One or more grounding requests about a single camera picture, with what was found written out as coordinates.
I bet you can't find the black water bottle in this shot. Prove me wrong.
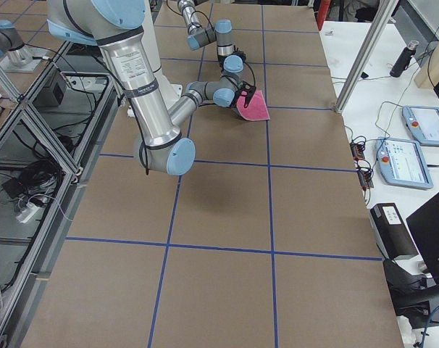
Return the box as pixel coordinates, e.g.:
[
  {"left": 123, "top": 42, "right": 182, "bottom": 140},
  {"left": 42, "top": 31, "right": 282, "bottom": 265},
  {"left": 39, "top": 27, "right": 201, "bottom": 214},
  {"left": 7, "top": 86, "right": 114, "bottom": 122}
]
[{"left": 390, "top": 40, "right": 419, "bottom": 78}]

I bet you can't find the near teach pendant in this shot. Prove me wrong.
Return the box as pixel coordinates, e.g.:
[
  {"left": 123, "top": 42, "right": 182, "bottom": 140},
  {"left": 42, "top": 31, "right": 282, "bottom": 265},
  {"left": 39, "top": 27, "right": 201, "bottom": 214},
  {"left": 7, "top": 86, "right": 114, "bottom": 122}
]
[{"left": 375, "top": 137, "right": 434, "bottom": 190}]

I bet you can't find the pink towel with grey back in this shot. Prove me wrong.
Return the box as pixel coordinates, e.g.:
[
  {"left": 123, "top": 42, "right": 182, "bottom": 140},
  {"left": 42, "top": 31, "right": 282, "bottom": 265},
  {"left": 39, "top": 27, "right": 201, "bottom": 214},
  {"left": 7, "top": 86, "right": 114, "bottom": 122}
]
[{"left": 236, "top": 90, "right": 269, "bottom": 122}]

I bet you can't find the aluminium frame post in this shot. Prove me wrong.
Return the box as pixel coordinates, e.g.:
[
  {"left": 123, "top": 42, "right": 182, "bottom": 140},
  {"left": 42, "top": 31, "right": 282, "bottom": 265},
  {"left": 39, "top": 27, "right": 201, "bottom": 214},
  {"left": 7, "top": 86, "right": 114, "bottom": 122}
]
[{"left": 333, "top": 0, "right": 399, "bottom": 114}]

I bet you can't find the white power strip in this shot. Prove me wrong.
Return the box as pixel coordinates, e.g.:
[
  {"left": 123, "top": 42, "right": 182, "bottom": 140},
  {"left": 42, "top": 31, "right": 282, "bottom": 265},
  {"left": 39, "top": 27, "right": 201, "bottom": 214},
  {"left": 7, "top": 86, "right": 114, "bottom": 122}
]
[{"left": 16, "top": 202, "right": 39, "bottom": 223}]

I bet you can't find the black monitor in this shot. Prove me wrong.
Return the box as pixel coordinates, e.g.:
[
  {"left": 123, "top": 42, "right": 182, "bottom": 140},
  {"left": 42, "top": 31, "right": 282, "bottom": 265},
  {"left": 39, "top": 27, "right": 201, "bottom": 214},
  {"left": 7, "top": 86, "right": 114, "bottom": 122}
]
[{"left": 406, "top": 192, "right": 439, "bottom": 283}]

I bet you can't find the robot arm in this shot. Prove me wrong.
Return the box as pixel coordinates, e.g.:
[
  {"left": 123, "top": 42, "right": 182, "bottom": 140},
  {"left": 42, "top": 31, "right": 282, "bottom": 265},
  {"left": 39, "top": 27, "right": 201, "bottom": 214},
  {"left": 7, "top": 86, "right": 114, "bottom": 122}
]
[
  {"left": 47, "top": 1, "right": 256, "bottom": 176},
  {"left": 177, "top": 0, "right": 246, "bottom": 66}
]

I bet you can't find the far teach pendant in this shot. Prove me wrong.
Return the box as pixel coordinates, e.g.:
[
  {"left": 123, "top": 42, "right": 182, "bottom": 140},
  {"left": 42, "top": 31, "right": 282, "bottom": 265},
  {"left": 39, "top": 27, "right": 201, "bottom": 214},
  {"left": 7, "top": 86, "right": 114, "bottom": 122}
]
[{"left": 402, "top": 106, "right": 439, "bottom": 147}]

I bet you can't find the teach pendant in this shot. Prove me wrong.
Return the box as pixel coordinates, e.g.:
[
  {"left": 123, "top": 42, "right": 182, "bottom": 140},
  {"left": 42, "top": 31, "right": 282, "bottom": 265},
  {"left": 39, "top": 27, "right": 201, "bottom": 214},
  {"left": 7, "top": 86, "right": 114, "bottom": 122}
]
[
  {"left": 402, "top": 106, "right": 439, "bottom": 147},
  {"left": 375, "top": 137, "right": 434, "bottom": 190}
]

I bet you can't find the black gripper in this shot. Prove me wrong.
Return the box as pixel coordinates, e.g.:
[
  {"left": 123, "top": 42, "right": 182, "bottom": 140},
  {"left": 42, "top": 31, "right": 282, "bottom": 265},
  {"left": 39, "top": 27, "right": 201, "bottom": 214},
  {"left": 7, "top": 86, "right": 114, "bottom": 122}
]
[{"left": 230, "top": 86, "right": 255, "bottom": 109}]

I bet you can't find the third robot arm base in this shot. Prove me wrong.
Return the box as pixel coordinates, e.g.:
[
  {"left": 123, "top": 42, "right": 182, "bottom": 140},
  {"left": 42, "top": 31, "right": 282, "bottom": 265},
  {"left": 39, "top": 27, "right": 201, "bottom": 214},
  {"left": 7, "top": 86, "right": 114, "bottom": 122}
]
[{"left": 0, "top": 20, "right": 39, "bottom": 73}]

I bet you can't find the black box with label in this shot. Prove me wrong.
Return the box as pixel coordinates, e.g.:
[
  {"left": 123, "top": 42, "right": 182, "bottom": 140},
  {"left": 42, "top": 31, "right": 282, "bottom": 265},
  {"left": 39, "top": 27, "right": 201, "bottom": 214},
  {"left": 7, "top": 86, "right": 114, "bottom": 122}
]
[{"left": 370, "top": 203, "right": 419, "bottom": 261}]

